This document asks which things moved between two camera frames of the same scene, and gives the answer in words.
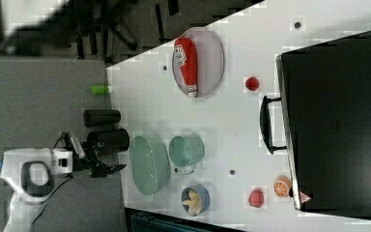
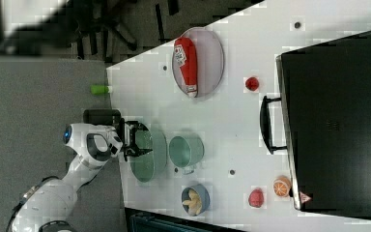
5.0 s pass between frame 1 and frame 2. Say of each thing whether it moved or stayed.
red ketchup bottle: stayed
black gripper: moved
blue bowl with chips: stayed
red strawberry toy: stayed
